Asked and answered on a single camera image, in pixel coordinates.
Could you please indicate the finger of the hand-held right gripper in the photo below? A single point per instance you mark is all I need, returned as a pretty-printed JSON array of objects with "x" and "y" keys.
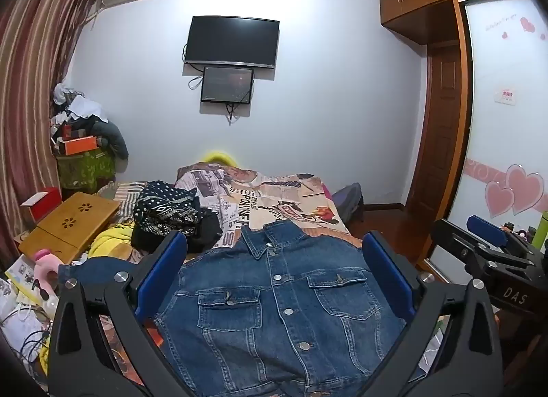
[
  {"x": 488, "y": 228},
  {"x": 449, "y": 243}
]

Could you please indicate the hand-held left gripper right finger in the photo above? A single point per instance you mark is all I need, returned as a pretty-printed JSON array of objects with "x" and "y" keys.
[{"x": 387, "y": 271}]

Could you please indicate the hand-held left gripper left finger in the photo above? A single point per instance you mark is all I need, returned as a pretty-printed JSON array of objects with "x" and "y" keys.
[{"x": 165, "y": 271}]

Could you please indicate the blue denim jacket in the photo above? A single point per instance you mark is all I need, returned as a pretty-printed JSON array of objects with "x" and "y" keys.
[{"x": 274, "y": 328}]

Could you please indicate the green bottle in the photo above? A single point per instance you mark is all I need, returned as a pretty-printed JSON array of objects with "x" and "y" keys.
[{"x": 541, "y": 230}]

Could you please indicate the black cloth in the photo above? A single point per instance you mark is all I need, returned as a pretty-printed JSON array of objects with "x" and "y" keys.
[{"x": 209, "y": 230}]

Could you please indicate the yellow cloth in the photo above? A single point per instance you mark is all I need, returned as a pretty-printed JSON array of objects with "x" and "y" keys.
[{"x": 109, "y": 243}]

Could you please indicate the dark patterned cloth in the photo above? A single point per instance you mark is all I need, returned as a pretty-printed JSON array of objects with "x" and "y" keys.
[{"x": 167, "y": 204}]

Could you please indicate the striped grey cloth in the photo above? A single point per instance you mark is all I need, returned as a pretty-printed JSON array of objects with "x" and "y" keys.
[{"x": 128, "y": 204}]

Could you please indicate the dark backpack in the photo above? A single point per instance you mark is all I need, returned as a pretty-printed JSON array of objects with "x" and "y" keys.
[{"x": 349, "y": 202}]

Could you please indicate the wooden lap table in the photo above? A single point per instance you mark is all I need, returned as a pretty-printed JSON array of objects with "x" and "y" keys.
[{"x": 72, "y": 221}]

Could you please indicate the brown wooden door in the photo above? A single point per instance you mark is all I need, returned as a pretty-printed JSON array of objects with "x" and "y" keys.
[{"x": 439, "y": 131}]

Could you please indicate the pink toy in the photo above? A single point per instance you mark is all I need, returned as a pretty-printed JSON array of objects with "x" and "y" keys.
[{"x": 45, "y": 271}]

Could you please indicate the yellow round object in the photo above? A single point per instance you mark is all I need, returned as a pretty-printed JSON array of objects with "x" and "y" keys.
[{"x": 219, "y": 157}]

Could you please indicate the white door sticker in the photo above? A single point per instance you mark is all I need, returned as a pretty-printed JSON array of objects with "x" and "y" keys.
[{"x": 505, "y": 95}]

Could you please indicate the red box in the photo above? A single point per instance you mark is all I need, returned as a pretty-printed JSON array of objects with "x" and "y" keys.
[{"x": 43, "y": 204}]

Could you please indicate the grey bundled cloth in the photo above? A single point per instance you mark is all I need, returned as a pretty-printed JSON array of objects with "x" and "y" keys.
[{"x": 113, "y": 138}]

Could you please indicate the white printed box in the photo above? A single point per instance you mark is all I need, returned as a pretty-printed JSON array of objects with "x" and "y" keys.
[{"x": 21, "y": 275}]

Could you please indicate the orange box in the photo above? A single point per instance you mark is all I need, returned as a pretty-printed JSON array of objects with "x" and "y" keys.
[{"x": 79, "y": 145}]

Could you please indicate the white crumpled cloth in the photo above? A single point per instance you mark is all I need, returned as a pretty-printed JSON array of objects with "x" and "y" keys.
[{"x": 85, "y": 108}]

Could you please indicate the striped curtain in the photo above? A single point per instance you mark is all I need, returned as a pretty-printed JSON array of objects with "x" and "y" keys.
[{"x": 30, "y": 80}]

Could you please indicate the small black wall monitor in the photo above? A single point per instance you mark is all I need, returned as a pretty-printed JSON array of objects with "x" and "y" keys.
[{"x": 227, "y": 85}]

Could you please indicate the black wall television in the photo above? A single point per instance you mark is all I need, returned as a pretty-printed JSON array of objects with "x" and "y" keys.
[{"x": 231, "y": 42}]

